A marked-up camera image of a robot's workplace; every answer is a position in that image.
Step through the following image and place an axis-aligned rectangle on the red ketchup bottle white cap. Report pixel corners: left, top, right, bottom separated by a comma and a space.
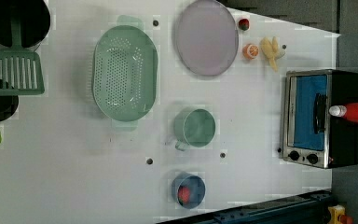
329, 103, 358, 123

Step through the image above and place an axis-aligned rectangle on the silver black toaster oven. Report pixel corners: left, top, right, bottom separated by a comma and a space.
281, 69, 358, 169

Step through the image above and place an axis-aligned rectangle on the green metal mug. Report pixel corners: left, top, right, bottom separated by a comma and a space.
173, 108, 216, 151

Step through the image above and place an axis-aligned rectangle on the green perforated colander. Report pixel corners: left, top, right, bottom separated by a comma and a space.
92, 15, 158, 132

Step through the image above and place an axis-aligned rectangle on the blue small cup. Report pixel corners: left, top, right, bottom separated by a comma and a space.
171, 172, 206, 209

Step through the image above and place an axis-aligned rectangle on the lilac round plate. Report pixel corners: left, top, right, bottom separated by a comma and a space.
174, 0, 239, 76

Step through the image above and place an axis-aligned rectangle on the red strawberry in cup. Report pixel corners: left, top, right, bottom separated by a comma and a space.
177, 187, 191, 204

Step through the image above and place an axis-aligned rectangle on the red strawberry toy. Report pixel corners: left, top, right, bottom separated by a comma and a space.
238, 19, 250, 31

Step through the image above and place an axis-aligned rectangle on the peeled banana toy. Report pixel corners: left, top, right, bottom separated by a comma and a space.
260, 37, 285, 72

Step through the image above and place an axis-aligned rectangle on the green slotted spatula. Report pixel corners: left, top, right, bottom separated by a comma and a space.
0, 14, 45, 96

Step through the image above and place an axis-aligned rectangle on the large black pot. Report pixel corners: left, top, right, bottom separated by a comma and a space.
0, 0, 51, 50

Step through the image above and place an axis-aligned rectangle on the blue metal frame rail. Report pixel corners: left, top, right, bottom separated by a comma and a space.
158, 190, 337, 224

